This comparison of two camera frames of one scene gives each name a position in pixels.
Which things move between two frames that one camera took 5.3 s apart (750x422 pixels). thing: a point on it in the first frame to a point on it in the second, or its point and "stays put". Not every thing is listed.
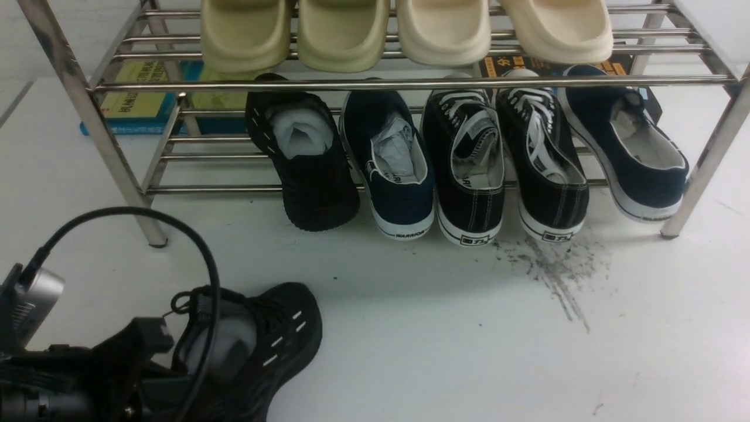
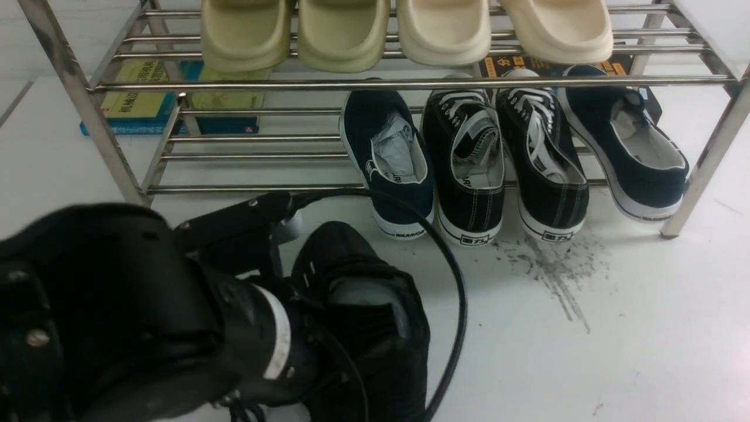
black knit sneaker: x=297 y=129 to x=374 y=316
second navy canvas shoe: x=631 y=156 stays put
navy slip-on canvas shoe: x=381 y=132 stays put
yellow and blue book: x=170 y=97 stays put
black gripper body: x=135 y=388 to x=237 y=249
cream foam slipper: x=445 y=33 stays put
